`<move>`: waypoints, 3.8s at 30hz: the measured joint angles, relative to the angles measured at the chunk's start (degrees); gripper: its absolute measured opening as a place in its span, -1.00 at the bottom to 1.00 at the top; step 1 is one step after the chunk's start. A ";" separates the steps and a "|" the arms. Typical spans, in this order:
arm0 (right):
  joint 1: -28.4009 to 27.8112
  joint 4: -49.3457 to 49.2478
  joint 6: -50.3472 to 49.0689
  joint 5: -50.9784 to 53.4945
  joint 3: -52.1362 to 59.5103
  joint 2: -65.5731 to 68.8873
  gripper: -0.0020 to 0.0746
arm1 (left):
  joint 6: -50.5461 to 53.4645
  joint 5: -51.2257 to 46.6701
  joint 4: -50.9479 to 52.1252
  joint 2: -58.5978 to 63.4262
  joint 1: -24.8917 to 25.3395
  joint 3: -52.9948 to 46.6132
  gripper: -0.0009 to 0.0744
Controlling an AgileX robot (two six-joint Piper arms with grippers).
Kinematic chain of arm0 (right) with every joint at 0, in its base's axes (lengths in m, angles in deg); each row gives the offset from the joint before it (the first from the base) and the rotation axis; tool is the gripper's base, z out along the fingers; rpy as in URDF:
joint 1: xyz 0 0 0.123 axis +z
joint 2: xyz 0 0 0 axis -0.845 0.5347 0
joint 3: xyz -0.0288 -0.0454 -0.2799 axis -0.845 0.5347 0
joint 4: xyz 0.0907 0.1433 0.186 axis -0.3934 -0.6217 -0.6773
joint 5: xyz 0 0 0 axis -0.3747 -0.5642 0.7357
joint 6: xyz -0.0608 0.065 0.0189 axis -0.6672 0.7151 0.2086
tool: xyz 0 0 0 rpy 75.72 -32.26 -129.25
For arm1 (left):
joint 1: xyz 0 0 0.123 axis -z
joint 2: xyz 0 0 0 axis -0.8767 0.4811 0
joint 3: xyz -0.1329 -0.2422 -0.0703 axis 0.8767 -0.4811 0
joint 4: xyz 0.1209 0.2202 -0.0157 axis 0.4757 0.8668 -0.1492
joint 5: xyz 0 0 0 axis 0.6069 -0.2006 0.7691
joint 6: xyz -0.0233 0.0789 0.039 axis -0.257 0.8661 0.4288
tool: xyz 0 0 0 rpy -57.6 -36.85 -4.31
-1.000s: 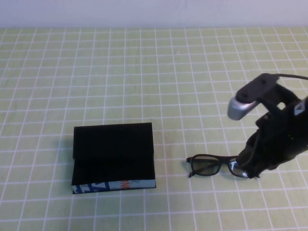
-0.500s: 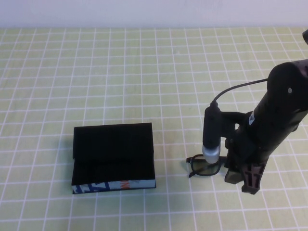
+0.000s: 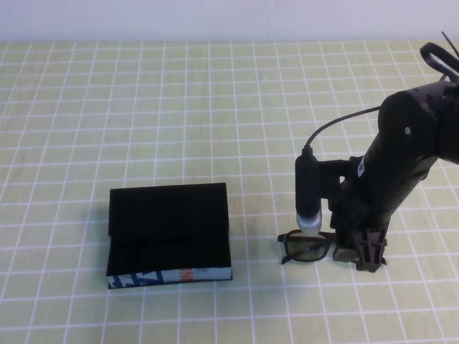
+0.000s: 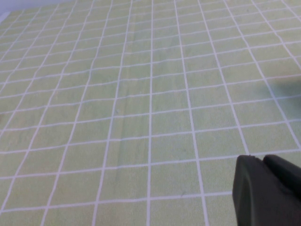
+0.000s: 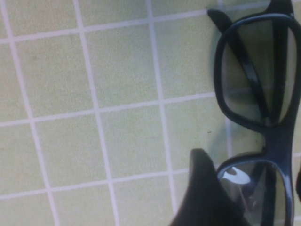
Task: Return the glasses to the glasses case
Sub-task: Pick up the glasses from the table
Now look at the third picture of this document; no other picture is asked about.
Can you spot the black silver-tipped wrist camera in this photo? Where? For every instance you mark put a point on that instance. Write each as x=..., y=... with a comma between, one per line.
x=305, y=186

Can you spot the black glasses case printed side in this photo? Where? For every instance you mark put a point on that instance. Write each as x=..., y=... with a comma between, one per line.
x=168, y=222

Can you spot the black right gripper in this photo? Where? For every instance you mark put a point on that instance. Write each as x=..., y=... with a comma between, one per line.
x=383, y=186

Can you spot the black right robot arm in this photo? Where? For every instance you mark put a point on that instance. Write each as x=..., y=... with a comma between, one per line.
x=412, y=114

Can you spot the black frame glasses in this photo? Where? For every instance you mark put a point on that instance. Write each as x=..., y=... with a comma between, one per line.
x=305, y=249

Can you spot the green grid tablecloth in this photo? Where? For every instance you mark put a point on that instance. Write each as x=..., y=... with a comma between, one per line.
x=179, y=107

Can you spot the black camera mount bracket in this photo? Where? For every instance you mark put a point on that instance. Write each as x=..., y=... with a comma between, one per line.
x=330, y=175

